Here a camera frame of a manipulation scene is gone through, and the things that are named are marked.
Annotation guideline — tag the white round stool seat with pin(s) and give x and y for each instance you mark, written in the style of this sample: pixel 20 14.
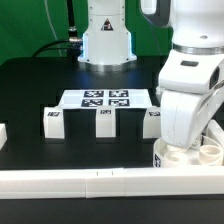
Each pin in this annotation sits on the white round stool seat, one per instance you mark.
pixel 207 153

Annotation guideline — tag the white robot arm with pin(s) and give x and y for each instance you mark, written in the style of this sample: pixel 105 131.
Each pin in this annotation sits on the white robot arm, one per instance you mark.
pixel 192 79

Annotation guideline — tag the white marker base sheet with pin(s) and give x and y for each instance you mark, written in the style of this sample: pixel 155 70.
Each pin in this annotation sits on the white marker base sheet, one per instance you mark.
pixel 91 98

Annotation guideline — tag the white right fence bar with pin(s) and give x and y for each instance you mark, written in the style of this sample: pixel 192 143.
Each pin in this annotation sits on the white right fence bar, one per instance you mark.
pixel 215 132

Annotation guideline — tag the white fence bar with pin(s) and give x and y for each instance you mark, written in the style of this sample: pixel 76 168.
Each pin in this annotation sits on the white fence bar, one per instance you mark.
pixel 115 182
pixel 215 132

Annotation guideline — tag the white left fence block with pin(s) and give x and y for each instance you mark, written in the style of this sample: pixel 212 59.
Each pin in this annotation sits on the white left fence block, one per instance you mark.
pixel 3 135

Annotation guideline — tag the white front fence bar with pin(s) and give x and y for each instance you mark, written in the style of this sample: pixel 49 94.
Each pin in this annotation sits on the white front fence bar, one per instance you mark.
pixel 115 182

